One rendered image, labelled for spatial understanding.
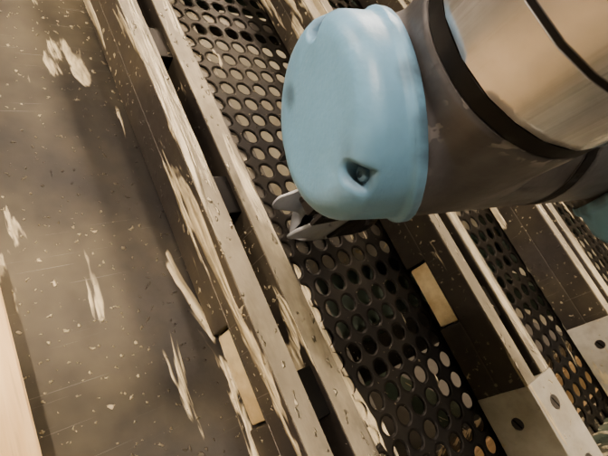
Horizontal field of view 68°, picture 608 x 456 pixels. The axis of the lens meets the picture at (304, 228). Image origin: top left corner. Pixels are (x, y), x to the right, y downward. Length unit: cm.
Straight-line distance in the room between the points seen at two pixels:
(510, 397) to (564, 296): 29
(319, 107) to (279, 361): 24
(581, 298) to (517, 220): 15
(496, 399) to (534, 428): 5
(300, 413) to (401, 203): 23
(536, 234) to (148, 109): 62
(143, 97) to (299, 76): 32
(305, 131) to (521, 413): 48
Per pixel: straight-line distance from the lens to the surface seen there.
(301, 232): 44
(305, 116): 17
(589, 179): 22
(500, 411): 60
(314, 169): 16
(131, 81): 51
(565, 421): 61
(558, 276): 83
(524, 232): 84
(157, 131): 46
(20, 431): 36
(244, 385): 40
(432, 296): 60
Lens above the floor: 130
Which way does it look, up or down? 12 degrees down
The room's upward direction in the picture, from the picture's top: straight up
